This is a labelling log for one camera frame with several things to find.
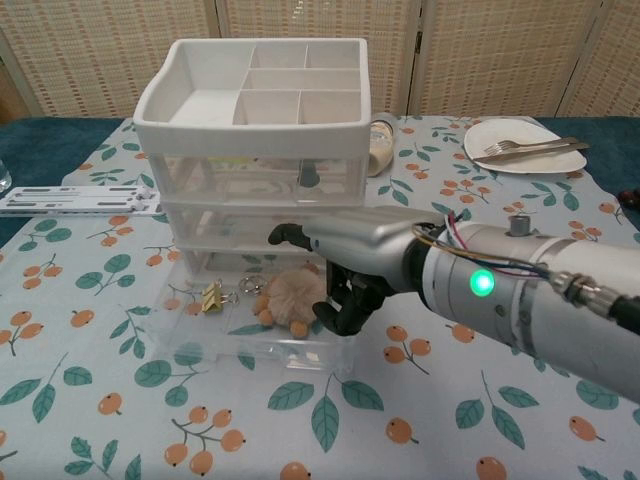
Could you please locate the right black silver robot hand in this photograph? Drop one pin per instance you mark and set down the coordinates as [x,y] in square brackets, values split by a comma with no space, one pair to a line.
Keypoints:
[370,240]

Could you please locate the beige plush toy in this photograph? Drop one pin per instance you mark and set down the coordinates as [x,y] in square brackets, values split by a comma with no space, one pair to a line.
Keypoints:
[290,300]

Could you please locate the clear plastic drawer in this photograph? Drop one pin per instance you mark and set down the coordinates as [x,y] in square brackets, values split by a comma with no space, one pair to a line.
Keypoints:
[225,180]
[200,340]
[225,225]

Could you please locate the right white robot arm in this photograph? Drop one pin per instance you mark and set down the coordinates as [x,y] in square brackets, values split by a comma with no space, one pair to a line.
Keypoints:
[550,325]

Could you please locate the white drawer organizer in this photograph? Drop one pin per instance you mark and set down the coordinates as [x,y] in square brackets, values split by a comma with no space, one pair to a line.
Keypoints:
[200,135]

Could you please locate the mayonnaise jar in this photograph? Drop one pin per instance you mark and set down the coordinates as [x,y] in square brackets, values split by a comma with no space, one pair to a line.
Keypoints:
[380,150]

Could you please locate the silver fork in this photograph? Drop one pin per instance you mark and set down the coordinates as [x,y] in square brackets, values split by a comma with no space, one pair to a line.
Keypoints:
[502,147]

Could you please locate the gold binder clip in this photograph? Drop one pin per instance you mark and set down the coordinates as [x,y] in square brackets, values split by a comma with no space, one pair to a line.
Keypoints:
[212,300]

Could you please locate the white plate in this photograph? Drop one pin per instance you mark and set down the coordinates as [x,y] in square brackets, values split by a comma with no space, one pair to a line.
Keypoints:
[500,130]

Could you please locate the floral print tablecloth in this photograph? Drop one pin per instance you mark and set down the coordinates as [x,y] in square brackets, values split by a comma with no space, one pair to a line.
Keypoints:
[400,425]

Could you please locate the silver table knife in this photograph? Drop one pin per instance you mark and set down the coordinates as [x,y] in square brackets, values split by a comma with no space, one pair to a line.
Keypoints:
[575,147]

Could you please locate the dark purple grape bunch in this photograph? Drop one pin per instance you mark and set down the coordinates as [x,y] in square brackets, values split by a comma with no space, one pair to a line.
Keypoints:
[631,199]

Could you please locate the white folding stand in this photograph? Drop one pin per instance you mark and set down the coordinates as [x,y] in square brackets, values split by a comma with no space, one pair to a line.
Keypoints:
[75,200]

